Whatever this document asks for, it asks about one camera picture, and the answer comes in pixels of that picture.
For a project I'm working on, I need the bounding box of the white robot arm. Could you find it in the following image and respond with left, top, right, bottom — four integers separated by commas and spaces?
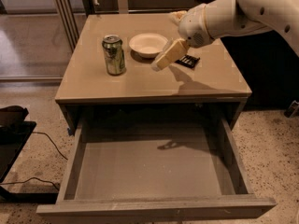
152, 0, 299, 71

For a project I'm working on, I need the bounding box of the black snack bar packet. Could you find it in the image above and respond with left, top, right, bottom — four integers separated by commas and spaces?
176, 55, 199, 69

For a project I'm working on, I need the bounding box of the white bowl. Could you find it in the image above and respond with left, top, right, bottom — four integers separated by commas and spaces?
129, 33, 168, 59

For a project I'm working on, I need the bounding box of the open grey top drawer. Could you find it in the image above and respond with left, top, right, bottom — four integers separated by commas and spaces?
36, 109, 276, 224

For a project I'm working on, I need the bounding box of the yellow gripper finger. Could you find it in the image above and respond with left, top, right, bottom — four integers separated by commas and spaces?
151, 38, 190, 71
169, 10, 187, 25

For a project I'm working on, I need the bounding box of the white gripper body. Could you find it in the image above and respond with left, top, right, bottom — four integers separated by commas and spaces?
178, 4, 214, 48

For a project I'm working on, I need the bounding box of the green soda can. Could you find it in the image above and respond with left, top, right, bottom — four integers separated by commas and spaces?
102, 35, 125, 76

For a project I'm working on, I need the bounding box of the black cable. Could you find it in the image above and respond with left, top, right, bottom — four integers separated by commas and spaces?
0, 131, 69, 191

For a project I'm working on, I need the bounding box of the small dark floor object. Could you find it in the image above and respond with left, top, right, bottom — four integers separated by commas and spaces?
284, 101, 299, 118

